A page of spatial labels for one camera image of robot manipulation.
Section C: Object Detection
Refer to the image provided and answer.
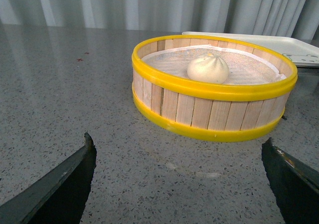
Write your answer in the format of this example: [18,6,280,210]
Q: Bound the white plastic tray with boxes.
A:
[182,31,319,68]

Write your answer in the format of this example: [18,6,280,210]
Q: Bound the white mesh steamer liner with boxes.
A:
[142,45,287,85]

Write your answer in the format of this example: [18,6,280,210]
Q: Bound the yellow rimmed bamboo steamer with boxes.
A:
[132,35,298,142]

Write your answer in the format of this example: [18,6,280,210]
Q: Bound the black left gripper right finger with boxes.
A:
[262,138,319,224]

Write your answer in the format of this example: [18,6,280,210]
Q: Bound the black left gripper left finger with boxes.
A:
[0,132,97,224]

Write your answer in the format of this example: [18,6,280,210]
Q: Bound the grey pleated curtain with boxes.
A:
[0,0,319,40]

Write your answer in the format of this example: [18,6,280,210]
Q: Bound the white steamed bun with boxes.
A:
[187,53,229,84]

